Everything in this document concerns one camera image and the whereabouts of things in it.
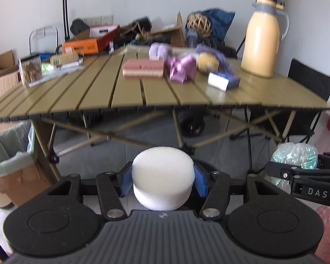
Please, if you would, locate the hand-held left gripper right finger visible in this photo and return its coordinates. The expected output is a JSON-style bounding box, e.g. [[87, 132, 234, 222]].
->
[[193, 161, 281, 221]]

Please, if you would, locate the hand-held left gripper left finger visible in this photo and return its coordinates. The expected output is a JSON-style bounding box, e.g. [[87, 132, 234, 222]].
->
[[48, 162, 134, 221]]

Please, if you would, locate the iridescent plastic wrap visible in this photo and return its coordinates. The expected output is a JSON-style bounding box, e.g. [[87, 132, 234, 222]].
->
[[271, 142, 318, 185]]

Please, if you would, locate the white foam cylinder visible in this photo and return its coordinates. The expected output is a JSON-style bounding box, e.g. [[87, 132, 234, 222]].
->
[[131, 146, 196, 212]]

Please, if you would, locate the pink sponge block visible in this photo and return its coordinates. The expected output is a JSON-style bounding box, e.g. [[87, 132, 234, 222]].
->
[[122, 58, 165, 79]]

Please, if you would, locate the pink satin ribbon bow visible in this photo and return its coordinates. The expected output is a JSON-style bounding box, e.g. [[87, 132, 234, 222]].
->
[[165, 54, 196, 84]]

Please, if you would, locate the yellow and white plush toy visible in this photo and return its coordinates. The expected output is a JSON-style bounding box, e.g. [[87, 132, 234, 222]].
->
[[196, 52, 219, 75]]

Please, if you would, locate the lilac fluffy towel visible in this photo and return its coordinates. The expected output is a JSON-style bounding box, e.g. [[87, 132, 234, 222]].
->
[[149, 42, 172, 61]]

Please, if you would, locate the pink rug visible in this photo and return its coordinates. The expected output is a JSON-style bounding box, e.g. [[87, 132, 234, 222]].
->
[[316, 206, 330, 264]]

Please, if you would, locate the black wagon wheel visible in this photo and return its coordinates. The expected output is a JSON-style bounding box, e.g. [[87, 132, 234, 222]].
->
[[180, 109, 206, 138]]

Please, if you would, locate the black folding chair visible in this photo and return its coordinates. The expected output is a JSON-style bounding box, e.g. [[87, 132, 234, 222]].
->
[[280, 58, 330, 144]]

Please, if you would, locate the blue and white small box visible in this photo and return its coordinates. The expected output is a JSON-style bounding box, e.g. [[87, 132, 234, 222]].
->
[[207, 71, 241, 91]]

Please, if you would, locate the cardboard box with liner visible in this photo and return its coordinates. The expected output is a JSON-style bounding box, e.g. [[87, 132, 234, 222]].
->
[[0, 119, 53, 208]]

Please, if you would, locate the pale green plastic liner bag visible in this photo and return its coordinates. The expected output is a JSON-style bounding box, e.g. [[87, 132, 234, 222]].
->
[[0, 120, 35, 178]]

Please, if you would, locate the printed paper leaflet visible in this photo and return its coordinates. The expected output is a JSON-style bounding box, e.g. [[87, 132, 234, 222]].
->
[[27, 65, 83, 88]]

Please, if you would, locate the yellow thermos jug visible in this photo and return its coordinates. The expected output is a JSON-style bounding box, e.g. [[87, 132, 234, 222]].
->
[[240, 0, 290, 79]]

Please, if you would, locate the tan carton box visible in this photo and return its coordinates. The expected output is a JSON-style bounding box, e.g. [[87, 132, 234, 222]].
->
[[50, 52, 80, 66]]

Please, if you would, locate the orange cardboard box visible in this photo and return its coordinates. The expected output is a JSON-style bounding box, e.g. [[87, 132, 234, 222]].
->
[[62, 24, 120, 56]]

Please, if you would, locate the grey water bottle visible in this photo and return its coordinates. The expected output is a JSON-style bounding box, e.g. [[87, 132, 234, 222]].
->
[[185, 29, 199, 48]]

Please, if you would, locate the clear jar with black lid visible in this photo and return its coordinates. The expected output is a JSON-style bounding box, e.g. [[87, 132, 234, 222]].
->
[[18, 53, 42, 85]]

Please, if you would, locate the brown open cardboard box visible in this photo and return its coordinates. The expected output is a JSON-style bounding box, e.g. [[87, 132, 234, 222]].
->
[[142, 12, 186, 48]]

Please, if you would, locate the large brown cardboard box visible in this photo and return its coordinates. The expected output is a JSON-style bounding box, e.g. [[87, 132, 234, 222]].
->
[[0, 49, 20, 105]]

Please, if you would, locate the wicker ball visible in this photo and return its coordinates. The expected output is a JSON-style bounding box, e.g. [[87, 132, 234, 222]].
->
[[186, 12, 213, 38]]

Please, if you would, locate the blue fabric bag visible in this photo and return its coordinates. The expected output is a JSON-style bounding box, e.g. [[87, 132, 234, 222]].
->
[[201, 8, 236, 45]]

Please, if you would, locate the black bag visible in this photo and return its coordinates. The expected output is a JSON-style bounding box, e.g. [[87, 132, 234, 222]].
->
[[70, 18, 90, 35]]

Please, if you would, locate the tan metal table frame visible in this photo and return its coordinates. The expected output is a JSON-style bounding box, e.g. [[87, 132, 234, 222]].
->
[[30, 107, 301, 178]]

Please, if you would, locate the white wall outlet strip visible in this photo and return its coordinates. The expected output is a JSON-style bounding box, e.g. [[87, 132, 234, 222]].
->
[[82, 15, 114, 26]]

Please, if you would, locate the chrome tube frame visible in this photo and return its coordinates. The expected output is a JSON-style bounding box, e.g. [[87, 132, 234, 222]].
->
[[29, 25, 58, 56]]

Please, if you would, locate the black wagon handle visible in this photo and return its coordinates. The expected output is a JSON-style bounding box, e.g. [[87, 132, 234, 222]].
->
[[58, 0, 72, 42]]

